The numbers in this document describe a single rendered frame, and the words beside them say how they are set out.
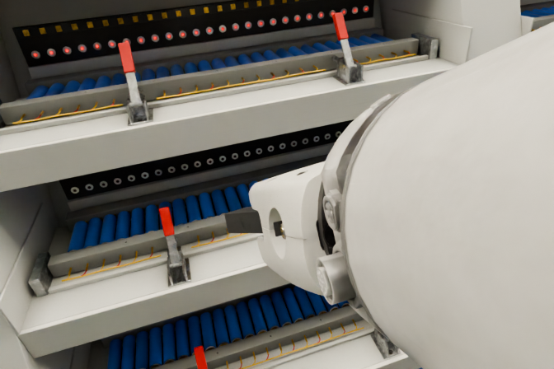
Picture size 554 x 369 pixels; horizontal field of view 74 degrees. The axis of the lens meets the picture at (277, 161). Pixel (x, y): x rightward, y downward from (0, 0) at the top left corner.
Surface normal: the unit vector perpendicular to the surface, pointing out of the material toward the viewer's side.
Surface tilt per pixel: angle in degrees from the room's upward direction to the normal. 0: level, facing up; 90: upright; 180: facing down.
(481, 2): 90
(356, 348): 21
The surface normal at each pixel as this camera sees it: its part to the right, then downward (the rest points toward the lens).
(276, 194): -0.93, -0.13
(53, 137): -0.08, -0.86
